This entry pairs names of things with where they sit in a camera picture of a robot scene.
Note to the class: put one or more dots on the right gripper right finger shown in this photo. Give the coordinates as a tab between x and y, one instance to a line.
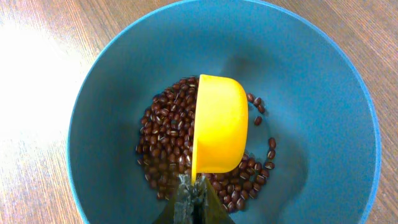
208	208

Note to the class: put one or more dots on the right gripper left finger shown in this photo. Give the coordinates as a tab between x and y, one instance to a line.
180	208

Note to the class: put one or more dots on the yellow measuring scoop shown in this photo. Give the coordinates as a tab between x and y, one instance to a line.
221	125

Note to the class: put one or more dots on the red beans in bowl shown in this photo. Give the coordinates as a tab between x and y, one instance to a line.
166	144

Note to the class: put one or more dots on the blue plastic bowl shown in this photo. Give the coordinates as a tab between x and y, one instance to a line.
328	154

